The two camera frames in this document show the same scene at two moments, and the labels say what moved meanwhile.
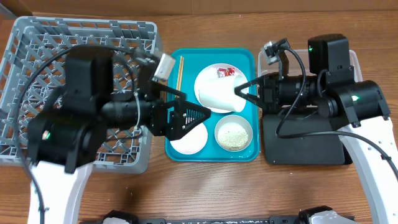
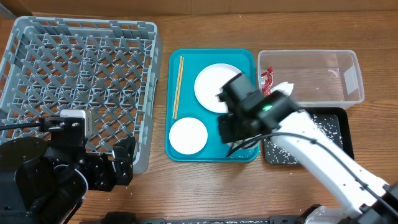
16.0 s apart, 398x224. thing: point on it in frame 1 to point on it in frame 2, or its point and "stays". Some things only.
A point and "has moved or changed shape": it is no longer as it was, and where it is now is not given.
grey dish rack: x=33 y=64 stays
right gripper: x=267 y=93 to x=226 y=135
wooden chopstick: x=179 y=74 stays
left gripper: x=158 y=124 to x=107 y=177
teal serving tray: x=209 y=78 stays
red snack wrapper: x=222 y=72 has moved or changed shape
